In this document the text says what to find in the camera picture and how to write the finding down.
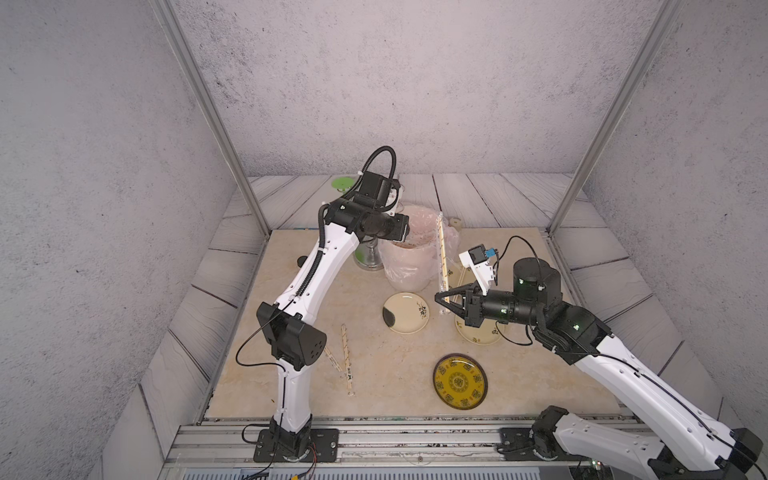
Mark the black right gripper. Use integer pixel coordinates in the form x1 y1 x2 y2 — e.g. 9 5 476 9
436 281 545 331

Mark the chopsticks pair four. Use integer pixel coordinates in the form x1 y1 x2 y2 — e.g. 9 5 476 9
436 211 449 293

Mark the chopsticks pair two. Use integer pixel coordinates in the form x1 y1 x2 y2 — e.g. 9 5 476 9
341 324 355 397

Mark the chopsticks pair one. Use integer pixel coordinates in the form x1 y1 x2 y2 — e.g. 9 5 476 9
324 346 346 378

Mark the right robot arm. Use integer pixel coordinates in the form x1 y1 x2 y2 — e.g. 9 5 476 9
435 245 763 479

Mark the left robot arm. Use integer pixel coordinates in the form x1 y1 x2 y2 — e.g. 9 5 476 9
254 146 409 463

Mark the large cream oval plate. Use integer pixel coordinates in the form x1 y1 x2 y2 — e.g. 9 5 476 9
454 316 505 346

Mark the white trash bin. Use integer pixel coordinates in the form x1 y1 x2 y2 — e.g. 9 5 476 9
377 206 445 294

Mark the yellow patterned round plate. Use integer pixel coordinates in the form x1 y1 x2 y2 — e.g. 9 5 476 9
432 353 489 410

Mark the green plastic goblet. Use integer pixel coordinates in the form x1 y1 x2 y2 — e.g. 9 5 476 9
331 176 357 193

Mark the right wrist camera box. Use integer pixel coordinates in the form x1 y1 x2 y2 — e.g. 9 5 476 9
459 244 498 292

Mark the chrome wire cup rack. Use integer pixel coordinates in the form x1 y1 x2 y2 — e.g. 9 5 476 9
353 236 383 271

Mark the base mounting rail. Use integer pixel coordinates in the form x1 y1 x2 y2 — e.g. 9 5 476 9
159 415 629 479

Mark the metal corner post right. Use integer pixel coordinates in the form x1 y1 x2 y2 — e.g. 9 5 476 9
546 0 685 238

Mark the metal corner post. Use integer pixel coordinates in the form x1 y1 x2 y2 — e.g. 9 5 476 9
546 0 685 238
150 0 271 237

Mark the metal corner post left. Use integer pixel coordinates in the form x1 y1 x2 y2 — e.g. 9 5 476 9
150 0 271 237

